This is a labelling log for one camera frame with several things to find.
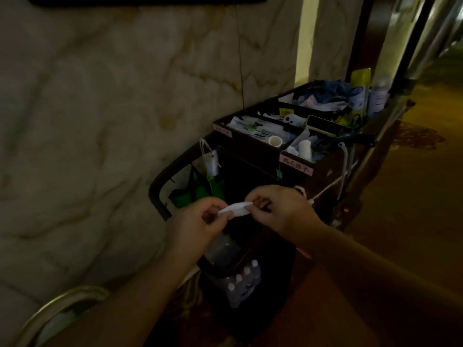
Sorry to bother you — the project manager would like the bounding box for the person's left hand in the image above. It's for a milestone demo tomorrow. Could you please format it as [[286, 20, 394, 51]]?
[[165, 197, 234, 263]]

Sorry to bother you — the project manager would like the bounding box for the person's right hand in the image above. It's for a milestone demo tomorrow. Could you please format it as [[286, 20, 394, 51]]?
[[245, 185, 325, 246]]

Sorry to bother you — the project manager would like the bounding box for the small white paper packet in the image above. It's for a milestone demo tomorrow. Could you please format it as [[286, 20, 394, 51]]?
[[218, 202, 254, 217]]

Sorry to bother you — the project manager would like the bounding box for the person's left forearm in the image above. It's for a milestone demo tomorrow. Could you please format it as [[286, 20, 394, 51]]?
[[47, 246, 203, 347]]

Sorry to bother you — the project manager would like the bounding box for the person's right forearm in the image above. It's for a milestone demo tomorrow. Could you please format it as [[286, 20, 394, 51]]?
[[295, 222, 463, 345]]

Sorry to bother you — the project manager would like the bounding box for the clear plastic bag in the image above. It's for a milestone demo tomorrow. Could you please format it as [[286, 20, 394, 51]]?
[[204, 231, 243, 268]]

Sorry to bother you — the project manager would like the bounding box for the green bag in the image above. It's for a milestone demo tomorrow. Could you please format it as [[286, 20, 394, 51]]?
[[169, 166, 226, 209]]

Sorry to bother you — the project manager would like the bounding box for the dark housekeeping cart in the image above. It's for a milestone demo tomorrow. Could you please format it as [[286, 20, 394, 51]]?
[[149, 80, 409, 336]]

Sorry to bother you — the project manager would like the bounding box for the small white paper bag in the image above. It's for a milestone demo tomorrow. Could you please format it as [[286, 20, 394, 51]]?
[[200, 138, 221, 177]]

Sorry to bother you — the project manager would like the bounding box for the pack of water bottles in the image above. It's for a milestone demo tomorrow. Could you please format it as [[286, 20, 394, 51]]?
[[222, 260, 262, 309]]

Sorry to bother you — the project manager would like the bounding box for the pile of white amenity packets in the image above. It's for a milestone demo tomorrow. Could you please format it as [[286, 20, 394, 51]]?
[[227, 116, 297, 144]]

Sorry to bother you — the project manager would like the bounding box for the blue cloth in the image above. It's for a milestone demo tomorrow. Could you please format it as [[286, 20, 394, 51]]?
[[302, 80, 353, 105]]

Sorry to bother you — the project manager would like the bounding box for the yellow spray can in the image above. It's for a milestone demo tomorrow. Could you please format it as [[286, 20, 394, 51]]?
[[348, 68, 372, 121]]

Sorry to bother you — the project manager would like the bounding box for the white spray bottle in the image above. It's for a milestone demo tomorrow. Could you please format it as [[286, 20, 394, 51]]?
[[368, 74, 392, 118]]

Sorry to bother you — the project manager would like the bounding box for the white cord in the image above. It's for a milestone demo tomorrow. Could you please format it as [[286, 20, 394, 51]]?
[[307, 142, 349, 206]]

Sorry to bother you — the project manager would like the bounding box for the brass rail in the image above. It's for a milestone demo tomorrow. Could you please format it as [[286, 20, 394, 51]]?
[[13, 285, 111, 347]]

